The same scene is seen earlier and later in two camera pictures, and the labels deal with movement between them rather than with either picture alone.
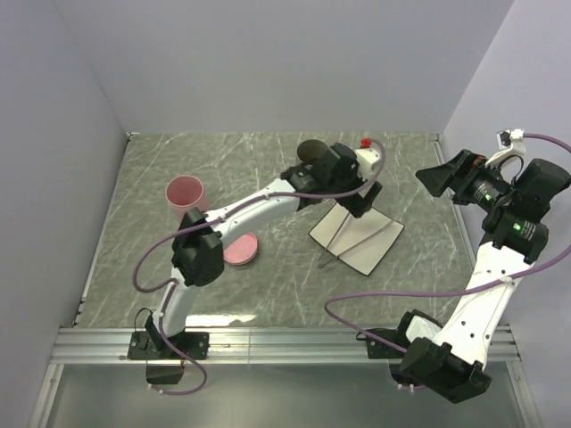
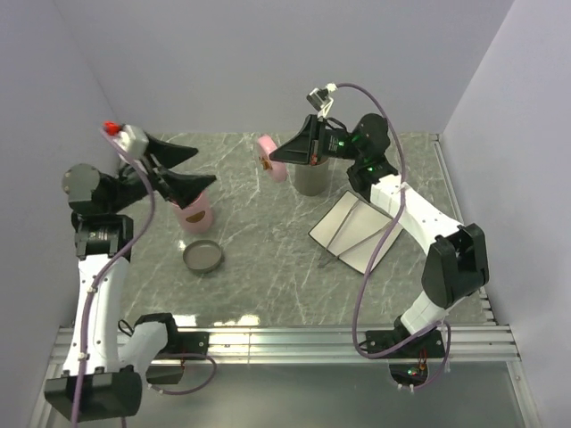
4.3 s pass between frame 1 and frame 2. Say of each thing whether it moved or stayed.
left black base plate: stayed
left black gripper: moved
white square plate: stayed
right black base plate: stayed
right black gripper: moved
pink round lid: moved
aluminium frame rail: stayed
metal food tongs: moved
